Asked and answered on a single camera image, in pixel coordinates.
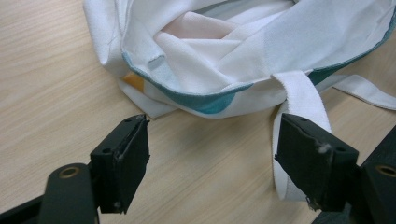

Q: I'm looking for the white tote bag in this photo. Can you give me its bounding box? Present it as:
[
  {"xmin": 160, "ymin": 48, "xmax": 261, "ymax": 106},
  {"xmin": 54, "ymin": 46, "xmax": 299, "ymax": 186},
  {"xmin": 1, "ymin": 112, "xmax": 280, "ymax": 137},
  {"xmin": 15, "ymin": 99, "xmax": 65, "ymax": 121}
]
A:
[{"xmin": 82, "ymin": 0, "xmax": 396, "ymax": 203}]

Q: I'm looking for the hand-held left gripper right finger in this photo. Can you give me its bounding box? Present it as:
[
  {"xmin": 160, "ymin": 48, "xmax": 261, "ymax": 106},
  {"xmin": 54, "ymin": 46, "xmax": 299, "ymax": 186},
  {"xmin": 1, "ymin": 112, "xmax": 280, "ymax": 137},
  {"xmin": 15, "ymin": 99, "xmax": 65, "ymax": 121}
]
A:
[{"xmin": 274, "ymin": 112, "xmax": 360, "ymax": 213}]

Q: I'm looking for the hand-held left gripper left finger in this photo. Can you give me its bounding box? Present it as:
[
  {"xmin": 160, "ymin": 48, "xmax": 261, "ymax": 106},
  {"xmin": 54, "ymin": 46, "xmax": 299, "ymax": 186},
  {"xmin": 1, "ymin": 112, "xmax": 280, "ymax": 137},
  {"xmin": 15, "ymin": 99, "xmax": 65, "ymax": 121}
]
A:
[{"xmin": 89, "ymin": 113, "xmax": 151, "ymax": 216}]

